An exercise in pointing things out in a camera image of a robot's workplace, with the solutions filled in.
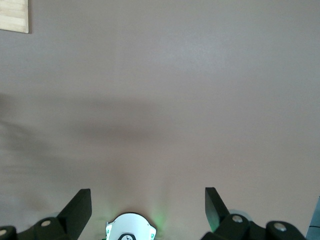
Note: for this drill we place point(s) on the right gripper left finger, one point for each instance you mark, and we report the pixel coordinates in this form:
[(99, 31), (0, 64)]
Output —
[(75, 212)]

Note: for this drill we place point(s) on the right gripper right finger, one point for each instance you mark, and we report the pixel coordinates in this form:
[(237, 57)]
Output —
[(217, 215)]

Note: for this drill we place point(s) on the bamboo cutting board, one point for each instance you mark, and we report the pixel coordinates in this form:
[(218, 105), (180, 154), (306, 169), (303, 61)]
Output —
[(12, 15)]

